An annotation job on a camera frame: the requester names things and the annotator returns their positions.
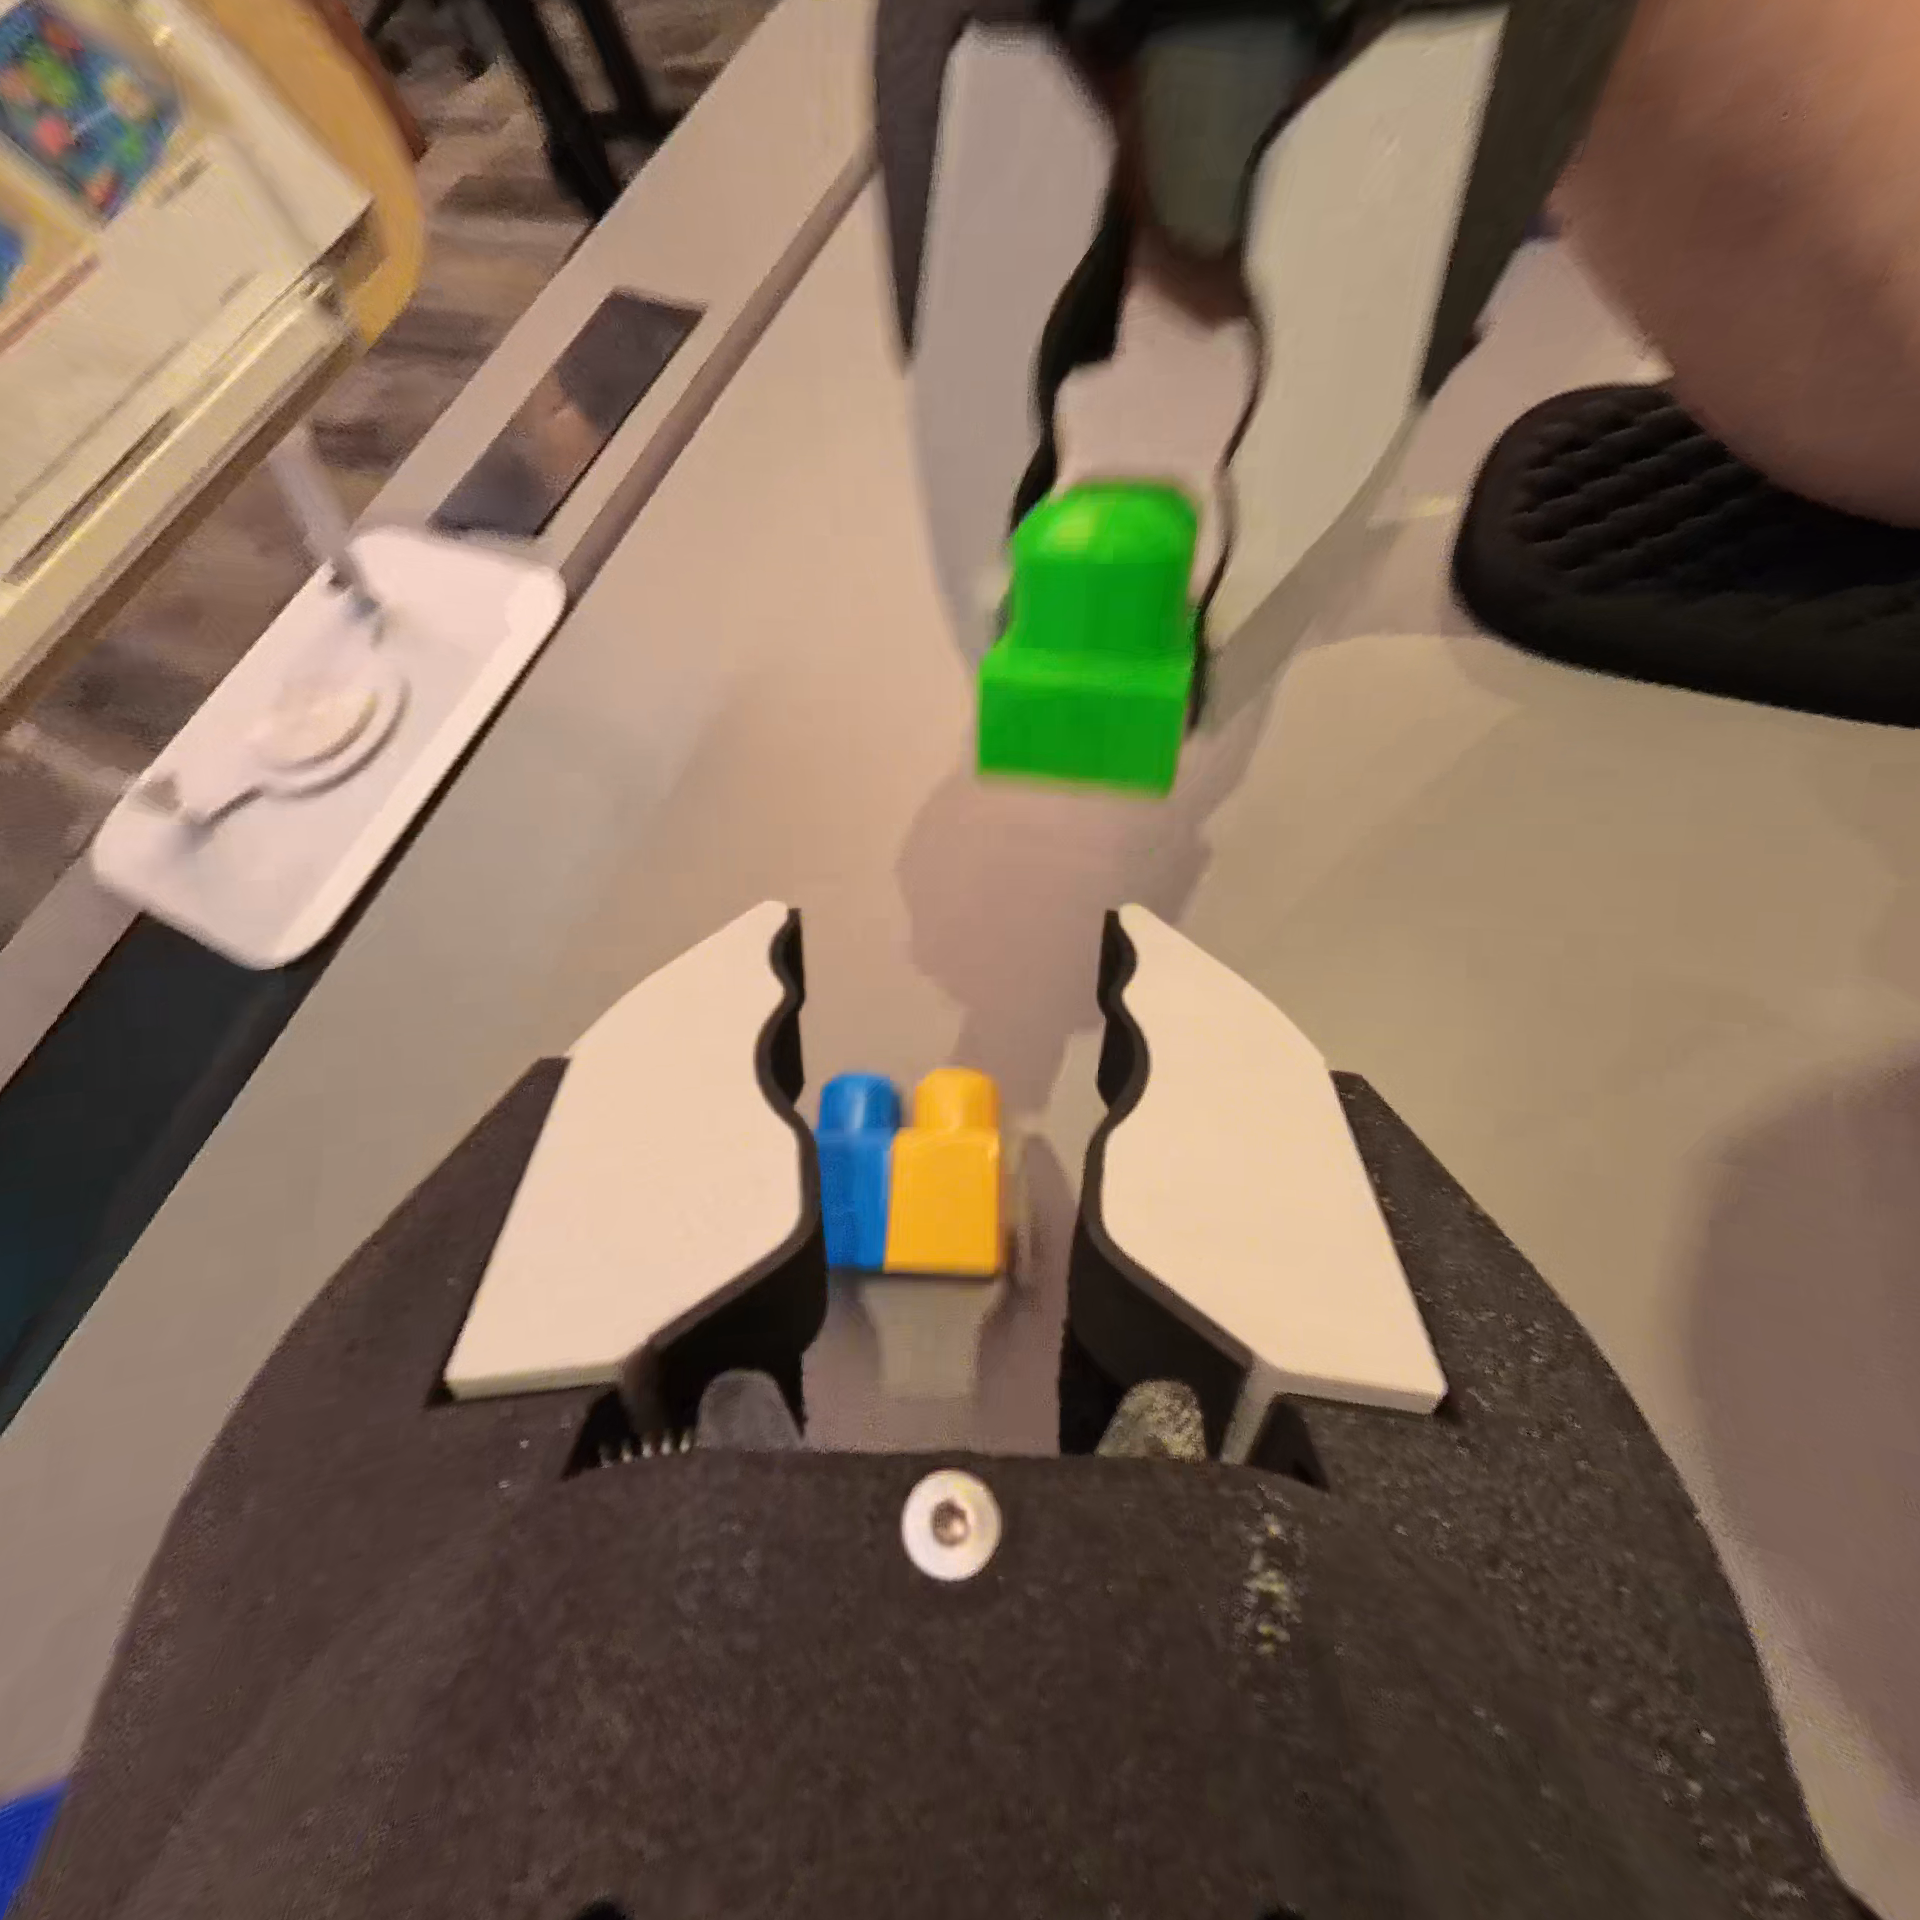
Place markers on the person's right forearm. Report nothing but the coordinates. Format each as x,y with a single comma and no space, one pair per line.
1753,225

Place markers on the grey desk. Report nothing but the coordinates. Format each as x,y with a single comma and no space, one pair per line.
1499,973

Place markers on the blue toy block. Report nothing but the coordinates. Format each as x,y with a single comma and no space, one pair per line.
858,1185

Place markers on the yellow toy block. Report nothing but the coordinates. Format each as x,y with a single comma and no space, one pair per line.
948,1199

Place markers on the green two-stud toy block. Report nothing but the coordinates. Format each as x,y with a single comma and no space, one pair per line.
1090,645

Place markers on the instruction poster on board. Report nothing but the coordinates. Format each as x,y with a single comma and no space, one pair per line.
382,225

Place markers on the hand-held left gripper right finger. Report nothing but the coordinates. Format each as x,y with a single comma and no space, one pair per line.
1263,1199

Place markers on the dark flat plate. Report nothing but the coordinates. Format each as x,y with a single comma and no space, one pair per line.
569,420

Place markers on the black mesh armrest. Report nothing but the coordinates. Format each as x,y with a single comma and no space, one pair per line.
1695,557

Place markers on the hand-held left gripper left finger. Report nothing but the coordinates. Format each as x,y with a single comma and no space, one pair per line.
645,1199

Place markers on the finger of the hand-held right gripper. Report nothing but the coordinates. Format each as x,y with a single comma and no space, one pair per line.
989,300
1351,300

